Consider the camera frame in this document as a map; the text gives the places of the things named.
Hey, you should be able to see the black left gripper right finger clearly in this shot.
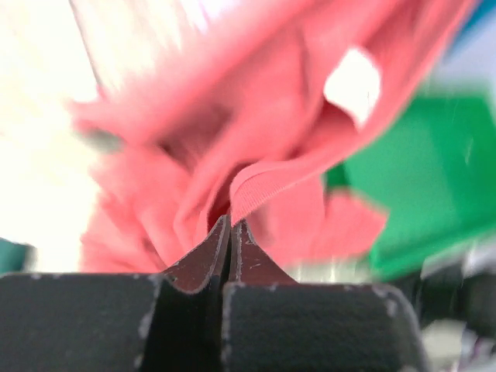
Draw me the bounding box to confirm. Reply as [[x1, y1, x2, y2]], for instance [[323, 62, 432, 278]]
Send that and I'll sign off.
[[221, 222, 429, 371]]

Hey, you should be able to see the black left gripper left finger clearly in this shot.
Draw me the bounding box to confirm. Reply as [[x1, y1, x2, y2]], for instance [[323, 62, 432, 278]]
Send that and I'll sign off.
[[1, 216, 230, 371]]

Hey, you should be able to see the salmon red t shirt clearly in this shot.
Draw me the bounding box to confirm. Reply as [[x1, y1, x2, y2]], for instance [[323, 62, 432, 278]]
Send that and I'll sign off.
[[71, 1, 475, 273]]

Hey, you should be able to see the dark teal t shirt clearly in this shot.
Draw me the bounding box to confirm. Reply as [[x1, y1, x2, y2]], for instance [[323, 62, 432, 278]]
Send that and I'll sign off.
[[0, 239, 34, 274]]

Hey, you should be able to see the green plastic tray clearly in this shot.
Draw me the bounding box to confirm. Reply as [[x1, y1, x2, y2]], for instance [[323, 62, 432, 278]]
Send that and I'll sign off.
[[325, 91, 495, 279]]

